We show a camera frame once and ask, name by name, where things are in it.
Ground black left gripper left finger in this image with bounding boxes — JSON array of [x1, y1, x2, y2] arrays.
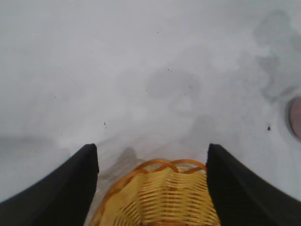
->
[[0, 143, 100, 226]]

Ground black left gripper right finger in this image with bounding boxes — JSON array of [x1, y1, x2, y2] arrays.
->
[[206, 142, 301, 226]]

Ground yellow woven wicker basket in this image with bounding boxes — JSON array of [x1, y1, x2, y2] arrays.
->
[[90, 159, 222, 226]]

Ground pink peach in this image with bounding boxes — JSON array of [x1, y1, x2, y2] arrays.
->
[[288, 96, 301, 138]]

